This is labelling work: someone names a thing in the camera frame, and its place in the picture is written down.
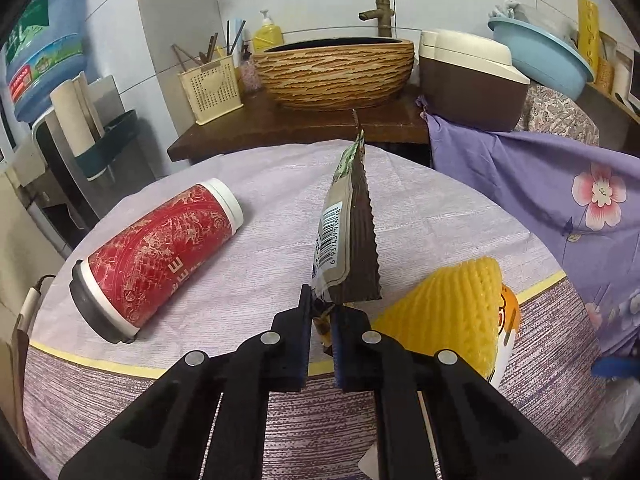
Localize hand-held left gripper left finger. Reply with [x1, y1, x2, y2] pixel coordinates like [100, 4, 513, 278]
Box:
[59, 284, 315, 480]

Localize water dispenser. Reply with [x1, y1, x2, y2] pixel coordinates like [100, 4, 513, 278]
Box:
[27, 74, 158, 248]

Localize paisley patterned cloth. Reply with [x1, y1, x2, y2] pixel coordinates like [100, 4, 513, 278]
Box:
[515, 82, 601, 148]

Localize bronze bamboo-shaped faucet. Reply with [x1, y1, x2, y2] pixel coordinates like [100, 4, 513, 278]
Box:
[358, 0, 396, 38]

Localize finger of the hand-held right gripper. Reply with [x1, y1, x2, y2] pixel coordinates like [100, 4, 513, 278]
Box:
[590, 355, 640, 382]

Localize yellow ribbed container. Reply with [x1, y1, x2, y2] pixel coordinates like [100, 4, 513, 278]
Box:
[577, 0, 601, 61]

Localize dark green plastic holder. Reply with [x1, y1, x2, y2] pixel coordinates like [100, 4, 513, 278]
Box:
[74, 109, 141, 182]

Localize cream perforated chopstick holder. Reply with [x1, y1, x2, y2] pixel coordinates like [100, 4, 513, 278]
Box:
[179, 55, 245, 126]

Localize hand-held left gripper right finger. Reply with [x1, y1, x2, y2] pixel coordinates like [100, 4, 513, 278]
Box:
[331, 305, 583, 480]

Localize yellow foam fruit net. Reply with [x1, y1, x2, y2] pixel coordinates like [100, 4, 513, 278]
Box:
[372, 256, 506, 378]

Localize dark wooden counter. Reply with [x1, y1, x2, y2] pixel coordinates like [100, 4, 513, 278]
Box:
[167, 85, 431, 166]

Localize translucent plastic bag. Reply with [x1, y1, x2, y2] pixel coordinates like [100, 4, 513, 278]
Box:
[600, 377, 640, 466]

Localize white rolled sheets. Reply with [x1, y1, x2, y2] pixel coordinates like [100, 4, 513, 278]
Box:
[50, 72, 106, 156]

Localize light blue plastic basin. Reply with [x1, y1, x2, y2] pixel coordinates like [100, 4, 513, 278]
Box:
[487, 16, 596, 101]

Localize blue water jug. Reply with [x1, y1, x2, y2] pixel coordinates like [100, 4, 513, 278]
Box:
[4, 0, 87, 123]

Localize white cable plug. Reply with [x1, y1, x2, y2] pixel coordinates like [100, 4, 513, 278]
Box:
[15, 274, 57, 335]

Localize red patterned paper cup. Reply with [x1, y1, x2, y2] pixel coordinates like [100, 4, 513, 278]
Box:
[69, 178, 244, 345]

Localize brown snack packet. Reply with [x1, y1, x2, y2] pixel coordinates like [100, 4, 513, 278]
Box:
[309, 109, 383, 358]

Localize yellow soap pump bottle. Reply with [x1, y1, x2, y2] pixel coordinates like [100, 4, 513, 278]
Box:
[251, 9, 285, 53]

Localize wooden shelf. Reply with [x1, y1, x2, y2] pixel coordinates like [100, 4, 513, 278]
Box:
[585, 80, 640, 126]

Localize bunch of chopsticks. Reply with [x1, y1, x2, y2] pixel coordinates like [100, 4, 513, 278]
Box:
[171, 19, 248, 71]

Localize round table with tablecloth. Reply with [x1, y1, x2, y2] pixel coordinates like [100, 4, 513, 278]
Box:
[22, 139, 621, 480]

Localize brown cream rice cooker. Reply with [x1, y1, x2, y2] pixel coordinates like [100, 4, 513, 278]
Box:
[417, 29, 531, 133]

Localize yellow cartoon packet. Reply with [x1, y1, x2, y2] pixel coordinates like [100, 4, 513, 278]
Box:
[487, 282, 522, 388]

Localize grey cloth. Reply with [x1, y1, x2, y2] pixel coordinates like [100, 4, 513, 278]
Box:
[492, 0, 576, 36]

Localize purple floral cloth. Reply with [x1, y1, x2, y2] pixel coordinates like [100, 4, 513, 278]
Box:
[425, 110, 640, 361]

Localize brown striped sink basin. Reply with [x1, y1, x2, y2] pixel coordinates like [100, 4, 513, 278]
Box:
[252, 37, 417, 111]

